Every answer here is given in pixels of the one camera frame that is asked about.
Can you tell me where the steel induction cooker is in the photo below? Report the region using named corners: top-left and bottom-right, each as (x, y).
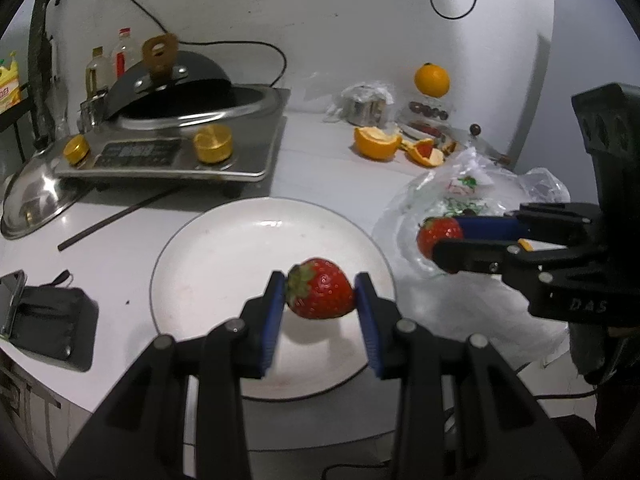
top-left (54, 87), bottom-right (292, 196)

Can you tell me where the olive oil bottle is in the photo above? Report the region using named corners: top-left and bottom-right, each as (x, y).
top-left (85, 47), bottom-right (112, 98)

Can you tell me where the whole orange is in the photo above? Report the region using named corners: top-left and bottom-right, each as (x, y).
top-left (414, 62), bottom-right (451, 98)

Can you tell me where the white plate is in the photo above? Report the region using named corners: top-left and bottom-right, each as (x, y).
top-left (150, 198), bottom-right (397, 401)

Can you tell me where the black wok with wooden handle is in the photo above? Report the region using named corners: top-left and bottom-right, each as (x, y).
top-left (79, 34), bottom-right (236, 128)

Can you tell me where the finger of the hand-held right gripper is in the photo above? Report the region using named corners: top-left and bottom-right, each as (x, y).
top-left (432, 238), bottom-right (609, 320)
top-left (457, 202), bottom-right (603, 247)

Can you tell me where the yellow detergent bottle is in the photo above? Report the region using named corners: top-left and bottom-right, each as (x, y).
top-left (0, 52), bottom-right (23, 113)

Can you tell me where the black pouch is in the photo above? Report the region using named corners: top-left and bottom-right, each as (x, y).
top-left (10, 285), bottom-right (99, 372)

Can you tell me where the red label bottle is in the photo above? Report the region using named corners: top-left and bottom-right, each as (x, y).
top-left (112, 27), bottom-right (141, 78)

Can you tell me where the orange peel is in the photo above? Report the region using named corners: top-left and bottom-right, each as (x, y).
top-left (402, 137), bottom-right (446, 168)

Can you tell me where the half orange in peel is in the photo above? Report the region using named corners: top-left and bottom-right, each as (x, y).
top-left (354, 126), bottom-right (403, 162)

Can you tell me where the steel cup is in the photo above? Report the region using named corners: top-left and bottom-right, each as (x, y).
top-left (345, 91), bottom-right (391, 127)

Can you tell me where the clear printed plastic bag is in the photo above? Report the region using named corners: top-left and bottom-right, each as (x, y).
top-left (371, 147), bottom-right (572, 378)

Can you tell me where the gold round knob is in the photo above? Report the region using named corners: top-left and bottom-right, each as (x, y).
top-left (194, 126), bottom-right (234, 163)
top-left (63, 135), bottom-right (90, 166)

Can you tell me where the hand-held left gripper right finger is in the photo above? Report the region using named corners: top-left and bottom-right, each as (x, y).
top-left (354, 272), bottom-right (583, 480)

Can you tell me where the black cooker power cable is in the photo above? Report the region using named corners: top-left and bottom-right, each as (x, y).
top-left (99, 0), bottom-right (288, 92)

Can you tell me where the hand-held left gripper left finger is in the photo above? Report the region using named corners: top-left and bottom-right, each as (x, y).
top-left (57, 270), bottom-right (287, 480)

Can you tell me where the black stick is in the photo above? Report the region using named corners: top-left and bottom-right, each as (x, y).
top-left (57, 187), bottom-right (181, 252)

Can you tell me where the black metal rack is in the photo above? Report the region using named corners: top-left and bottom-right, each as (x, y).
top-left (0, 80), bottom-right (37, 161)

